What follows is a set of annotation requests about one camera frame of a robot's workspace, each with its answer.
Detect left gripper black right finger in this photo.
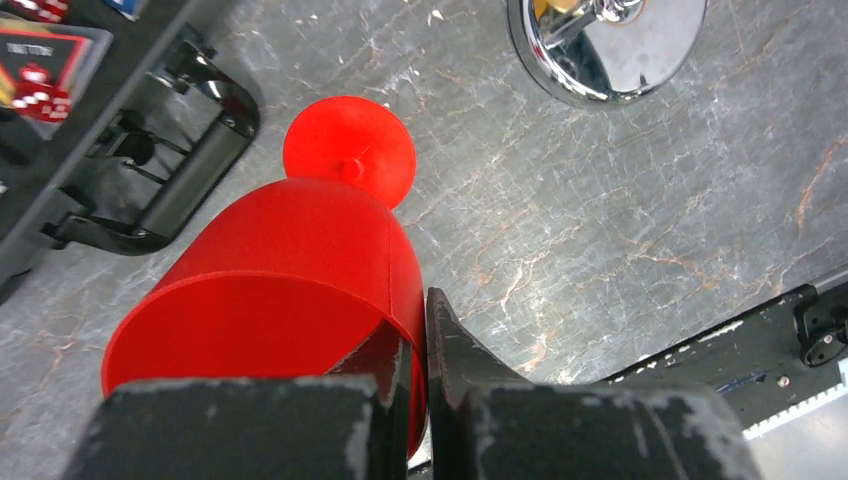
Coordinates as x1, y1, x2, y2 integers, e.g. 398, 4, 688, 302
425, 288, 761, 479

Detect left gripper clear left finger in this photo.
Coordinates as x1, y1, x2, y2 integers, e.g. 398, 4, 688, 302
63, 322, 412, 479

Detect red plastic wine glass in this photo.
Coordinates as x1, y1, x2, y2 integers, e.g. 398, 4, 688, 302
101, 96, 427, 451

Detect chrome wine glass rack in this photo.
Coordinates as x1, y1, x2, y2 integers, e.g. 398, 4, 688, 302
506, 0, 707, 108

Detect black poker chip case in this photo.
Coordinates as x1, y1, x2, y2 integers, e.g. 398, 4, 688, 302
1, 1, 260, 298

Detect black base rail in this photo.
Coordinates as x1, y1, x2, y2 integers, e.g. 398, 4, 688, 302
605, 267, 847, 440

